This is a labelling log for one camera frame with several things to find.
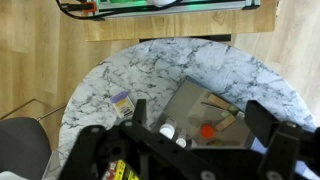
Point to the yellow black packet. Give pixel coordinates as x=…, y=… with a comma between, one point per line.
x=120, y=170

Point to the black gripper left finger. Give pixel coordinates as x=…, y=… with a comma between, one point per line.
x=140, y=111

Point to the purple yellow snack packet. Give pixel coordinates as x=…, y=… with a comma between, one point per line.
x=122, y=105

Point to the red capped jar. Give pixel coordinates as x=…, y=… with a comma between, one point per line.
x=207, y=131

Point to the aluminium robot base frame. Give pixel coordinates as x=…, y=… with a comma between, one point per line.
x=173, y=7

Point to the navy blue cardboard box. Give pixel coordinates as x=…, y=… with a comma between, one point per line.
x=186, y=100

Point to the grey upholstered chair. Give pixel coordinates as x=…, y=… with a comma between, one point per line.
x=21, y=146

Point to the wooden block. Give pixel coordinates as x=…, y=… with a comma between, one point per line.
x=225, y=123
x=218, y=101

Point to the small white pill bottle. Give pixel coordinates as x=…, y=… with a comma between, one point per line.
x=181, y=140

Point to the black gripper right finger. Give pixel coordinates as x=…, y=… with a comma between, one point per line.
x=260, y=121

